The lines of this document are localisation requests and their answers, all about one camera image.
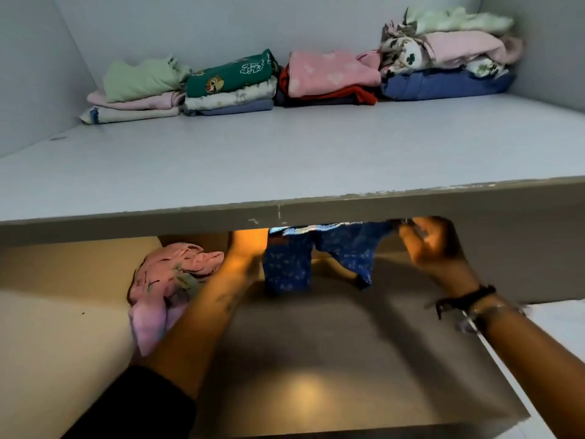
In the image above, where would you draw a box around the blue-grey folded garment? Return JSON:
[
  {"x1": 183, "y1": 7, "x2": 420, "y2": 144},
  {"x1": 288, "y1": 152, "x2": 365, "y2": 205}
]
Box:
[{"x1": 183, "y1": 98, "x2": 275, "y2": 117}]

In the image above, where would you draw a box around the pale green fluffy folded garment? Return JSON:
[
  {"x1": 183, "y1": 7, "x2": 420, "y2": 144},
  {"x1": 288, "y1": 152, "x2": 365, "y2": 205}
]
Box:
[{"x1": 404, "y1": 6, "x2": 515, "y2": 36}]

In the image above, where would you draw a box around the person's left hand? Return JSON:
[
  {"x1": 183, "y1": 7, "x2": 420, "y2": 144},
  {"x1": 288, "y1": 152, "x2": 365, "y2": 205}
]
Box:
[{"x1": 226, "y1": 228, "x2": 270, "y2": 282}]

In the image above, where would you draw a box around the light green folded garment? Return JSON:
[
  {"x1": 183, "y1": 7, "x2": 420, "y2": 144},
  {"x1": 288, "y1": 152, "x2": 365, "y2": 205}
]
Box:
[{"x1": 102, "y1": 56, "x2": 193, "y2": 104}]

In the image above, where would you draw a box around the pink fleece folded garment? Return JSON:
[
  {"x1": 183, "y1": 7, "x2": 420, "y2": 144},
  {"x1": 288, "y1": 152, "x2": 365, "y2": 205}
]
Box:
[{"x1": 422, "y1": 30, "x2": 524, "y2": 69}]

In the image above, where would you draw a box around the pale pink folded garment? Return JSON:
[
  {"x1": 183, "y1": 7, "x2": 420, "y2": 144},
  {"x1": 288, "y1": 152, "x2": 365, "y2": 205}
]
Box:
[{"x1": 86, "y1": 90, "x2": 186, "y2": 110}]

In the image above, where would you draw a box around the green cartoon print folded garment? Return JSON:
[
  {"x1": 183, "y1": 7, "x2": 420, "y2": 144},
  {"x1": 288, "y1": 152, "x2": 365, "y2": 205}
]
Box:
[{"x1": 185, "y1": 48, "x2": 280, "y2": 99}]

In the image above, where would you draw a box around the black wristband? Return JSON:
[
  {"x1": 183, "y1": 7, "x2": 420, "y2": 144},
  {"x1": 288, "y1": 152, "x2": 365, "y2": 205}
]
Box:
[{"x1": 434, "y1": 284, "x2": 498, "y2": 321}]

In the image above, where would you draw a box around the person's right forearm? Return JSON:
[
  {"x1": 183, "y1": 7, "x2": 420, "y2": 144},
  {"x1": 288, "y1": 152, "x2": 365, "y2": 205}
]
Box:
[{"x1": 466, "y1": 292, "x2": 585, "y2": 439}]

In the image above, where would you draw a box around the blue patterned garment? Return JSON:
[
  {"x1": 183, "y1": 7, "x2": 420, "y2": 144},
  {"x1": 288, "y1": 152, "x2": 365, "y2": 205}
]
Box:
[{"x1": 262, "y1": 219, "x2": 413, "y2": 296}]

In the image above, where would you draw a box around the person's right hand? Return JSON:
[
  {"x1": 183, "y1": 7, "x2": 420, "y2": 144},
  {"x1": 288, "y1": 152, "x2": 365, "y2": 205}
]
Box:
[{"x1": 397, "y1": 216, "x2": 481, "y2": 301}]

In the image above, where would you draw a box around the red folded garment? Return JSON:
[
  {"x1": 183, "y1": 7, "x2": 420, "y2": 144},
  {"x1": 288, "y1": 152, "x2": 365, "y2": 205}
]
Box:
[{"x1": 278, "y1": 66, "x2": 379, "y2": 106}]

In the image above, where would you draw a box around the cream folded garment blue trim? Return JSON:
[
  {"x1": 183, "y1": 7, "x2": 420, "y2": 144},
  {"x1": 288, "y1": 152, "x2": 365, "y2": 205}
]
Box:
[{"x1": 80, "y1": 105, "x2": 182, "y2": 126}]

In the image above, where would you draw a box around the dark navy folded garment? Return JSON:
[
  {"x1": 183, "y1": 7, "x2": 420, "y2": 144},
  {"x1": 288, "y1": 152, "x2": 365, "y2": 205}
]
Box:
[{"x1": 274, "y1": 88, "x2": 363, "y2": 108}]

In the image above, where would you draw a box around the cream patterned folded garment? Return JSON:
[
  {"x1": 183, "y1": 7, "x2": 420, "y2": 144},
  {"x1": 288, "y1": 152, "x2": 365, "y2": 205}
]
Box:
[{"x1": 184, "y1": 77, "x2": 278, "y2": 111}]

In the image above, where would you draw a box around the pink crumpled garment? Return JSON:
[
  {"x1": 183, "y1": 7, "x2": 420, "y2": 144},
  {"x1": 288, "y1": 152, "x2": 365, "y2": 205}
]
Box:
[{"x1": 126, "y1": 242, "x2": 226, "y2": 358}]

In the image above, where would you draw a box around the grey wardrobe shelf board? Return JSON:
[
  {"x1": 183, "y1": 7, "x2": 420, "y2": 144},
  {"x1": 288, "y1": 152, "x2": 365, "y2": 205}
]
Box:
[
  {"x1": 0, "y1": 233, "x2": 532, "y2": 439},
  {"x1": 0, "y1": 92, "x2": 585, "y2": 248}
]

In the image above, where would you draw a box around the silver bracelet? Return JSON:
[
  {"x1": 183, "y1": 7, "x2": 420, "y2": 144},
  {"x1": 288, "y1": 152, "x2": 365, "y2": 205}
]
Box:
[{"x1": 454, "y1": 302, "x2": 527, "y2": 335}]

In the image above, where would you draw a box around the white floral print folded garment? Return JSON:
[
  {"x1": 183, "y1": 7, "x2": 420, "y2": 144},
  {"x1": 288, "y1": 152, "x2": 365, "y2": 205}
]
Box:
[{"x1": 379, "y1": 22, "x2": 509, "y2": 80}]

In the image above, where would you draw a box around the black sleeve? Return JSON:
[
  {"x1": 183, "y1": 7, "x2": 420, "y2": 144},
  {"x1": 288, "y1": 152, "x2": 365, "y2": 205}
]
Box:
[{"x1": 61, "y1": 364, "x2": 197, "y2": 439}]

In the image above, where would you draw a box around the pink heart print folded garment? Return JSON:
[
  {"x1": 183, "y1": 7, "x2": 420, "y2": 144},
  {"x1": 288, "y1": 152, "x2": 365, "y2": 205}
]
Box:
[{"x1": 286, "y1": 49, "x2": 383, "y2": 99}]

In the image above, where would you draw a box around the person's left forearm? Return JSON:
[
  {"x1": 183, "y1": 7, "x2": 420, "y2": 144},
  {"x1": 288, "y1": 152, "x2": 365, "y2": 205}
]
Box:
[{"x1": 136, "y1": 258, "x2": 262, "y2": 401}]

